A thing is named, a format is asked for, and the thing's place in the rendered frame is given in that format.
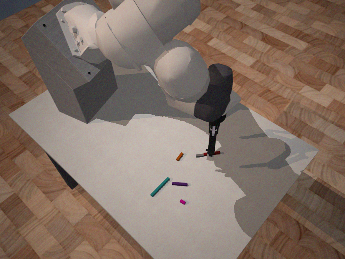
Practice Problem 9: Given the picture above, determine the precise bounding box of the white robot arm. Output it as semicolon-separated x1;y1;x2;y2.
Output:
56;0;241;122

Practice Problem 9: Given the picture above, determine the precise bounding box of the turquoise rod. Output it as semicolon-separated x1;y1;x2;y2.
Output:
150;177;170;197

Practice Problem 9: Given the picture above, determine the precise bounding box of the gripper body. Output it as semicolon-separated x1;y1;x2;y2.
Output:
210;114;226;130

